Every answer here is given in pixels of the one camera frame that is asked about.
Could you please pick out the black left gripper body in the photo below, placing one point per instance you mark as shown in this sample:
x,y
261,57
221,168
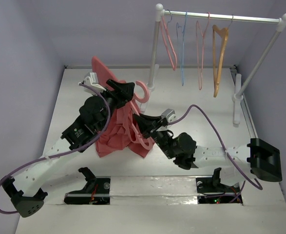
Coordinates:
x,y
115,101

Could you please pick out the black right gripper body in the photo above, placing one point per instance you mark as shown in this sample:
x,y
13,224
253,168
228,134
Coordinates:
x,y
151,127

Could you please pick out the thick pink plastic hanger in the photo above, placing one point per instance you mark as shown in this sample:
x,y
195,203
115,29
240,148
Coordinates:
x,y
133,130

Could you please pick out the red t shirt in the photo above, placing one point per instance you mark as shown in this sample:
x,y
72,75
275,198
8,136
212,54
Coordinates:
x,y
123,132

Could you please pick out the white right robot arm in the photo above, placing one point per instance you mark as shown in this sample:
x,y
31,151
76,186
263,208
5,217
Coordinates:
x,y
255,160

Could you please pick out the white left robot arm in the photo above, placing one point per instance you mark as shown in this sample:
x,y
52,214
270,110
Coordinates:
x,y
23,185

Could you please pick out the pink hanger far left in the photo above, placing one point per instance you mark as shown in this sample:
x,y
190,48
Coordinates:
x,y
168,42

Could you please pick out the orange wooden hanger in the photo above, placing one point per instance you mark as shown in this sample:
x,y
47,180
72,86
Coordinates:
x,y
218,60

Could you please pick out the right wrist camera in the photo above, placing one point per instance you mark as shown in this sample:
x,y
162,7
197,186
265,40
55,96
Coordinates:
x,y
168,116

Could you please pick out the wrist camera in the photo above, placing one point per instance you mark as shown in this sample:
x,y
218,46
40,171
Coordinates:
x,y
91,80
168,116

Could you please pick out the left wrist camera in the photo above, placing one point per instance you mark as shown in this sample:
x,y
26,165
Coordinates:
x,y
91,80

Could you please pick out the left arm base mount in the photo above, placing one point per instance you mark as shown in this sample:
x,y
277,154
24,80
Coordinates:
x,y
96,191

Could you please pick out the blue wire hanger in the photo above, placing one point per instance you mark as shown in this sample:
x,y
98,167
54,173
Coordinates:
x,y
180,35

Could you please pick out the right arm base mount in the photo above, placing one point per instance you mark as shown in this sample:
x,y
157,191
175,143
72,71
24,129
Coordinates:
x,y
211,191

